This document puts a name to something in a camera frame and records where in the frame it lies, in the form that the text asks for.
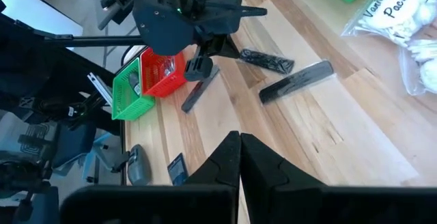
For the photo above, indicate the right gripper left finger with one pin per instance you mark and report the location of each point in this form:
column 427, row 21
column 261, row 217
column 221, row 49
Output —
column 205, row 203

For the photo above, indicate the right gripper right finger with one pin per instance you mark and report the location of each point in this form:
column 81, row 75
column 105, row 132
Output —
column 307, row 207

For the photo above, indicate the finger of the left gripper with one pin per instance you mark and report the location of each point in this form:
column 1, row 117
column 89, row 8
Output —
column 220, row 46
column 198, row 68

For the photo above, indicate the navy blue toiletry tube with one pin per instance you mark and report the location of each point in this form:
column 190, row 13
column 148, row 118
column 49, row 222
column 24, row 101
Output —
column 177, row 169

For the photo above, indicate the red plastic basket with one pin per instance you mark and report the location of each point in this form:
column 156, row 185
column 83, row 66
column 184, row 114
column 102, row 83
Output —
column 153, row 80

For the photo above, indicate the wide green plastic basket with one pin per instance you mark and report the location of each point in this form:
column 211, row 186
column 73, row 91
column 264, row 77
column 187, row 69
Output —
column 126, row 108

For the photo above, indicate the blue grey office chair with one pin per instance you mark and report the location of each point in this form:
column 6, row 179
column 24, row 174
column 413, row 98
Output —
column 73, row 145

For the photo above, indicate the vanity pack clear bag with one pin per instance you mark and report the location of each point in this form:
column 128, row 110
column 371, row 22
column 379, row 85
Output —
column 389, row 12

